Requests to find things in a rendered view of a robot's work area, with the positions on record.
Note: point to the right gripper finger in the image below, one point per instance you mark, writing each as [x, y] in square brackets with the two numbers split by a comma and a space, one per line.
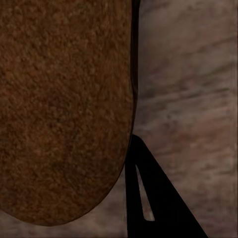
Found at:
[173, 219]

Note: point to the sandal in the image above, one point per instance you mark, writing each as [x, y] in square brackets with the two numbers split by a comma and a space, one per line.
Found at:
[68, 99]

